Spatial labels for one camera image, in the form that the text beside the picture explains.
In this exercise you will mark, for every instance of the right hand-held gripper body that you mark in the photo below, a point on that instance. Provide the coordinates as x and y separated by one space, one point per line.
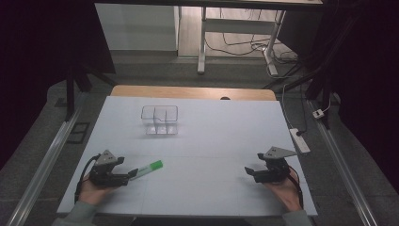
274 164

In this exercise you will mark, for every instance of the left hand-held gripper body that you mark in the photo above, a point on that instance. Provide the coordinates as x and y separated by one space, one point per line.
105 171

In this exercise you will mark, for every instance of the green and white marker pen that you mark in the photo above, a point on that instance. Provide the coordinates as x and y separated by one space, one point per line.
147 169

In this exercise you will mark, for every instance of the clear plastic organizer box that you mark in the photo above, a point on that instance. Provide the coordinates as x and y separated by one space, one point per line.
159 120

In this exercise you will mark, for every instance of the person's left hand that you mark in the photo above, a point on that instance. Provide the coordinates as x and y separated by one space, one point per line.
91 193

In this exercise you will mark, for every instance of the person's right hand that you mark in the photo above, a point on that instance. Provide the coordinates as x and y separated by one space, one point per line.
285 193

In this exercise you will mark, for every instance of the white power strip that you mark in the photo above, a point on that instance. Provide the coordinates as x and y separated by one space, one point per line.
299 140

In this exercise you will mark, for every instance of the white foam board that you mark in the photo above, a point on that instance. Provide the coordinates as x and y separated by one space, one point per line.
188 157

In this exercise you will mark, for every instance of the white plug adapter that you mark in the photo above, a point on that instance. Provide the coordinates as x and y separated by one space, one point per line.
318 113

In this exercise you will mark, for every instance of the black tripod stand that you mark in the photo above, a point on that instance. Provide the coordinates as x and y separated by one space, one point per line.
78 81
313 78

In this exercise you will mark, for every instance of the wooden table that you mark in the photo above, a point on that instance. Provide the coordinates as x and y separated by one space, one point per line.
188 92

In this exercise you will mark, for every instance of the white cabinet panel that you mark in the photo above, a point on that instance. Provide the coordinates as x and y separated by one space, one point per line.
138 28

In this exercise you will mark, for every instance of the aluminium rail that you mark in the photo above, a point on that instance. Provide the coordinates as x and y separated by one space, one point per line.
40 169
342 166

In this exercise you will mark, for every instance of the white desk frame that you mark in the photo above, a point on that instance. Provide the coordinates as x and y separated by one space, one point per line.
238 31

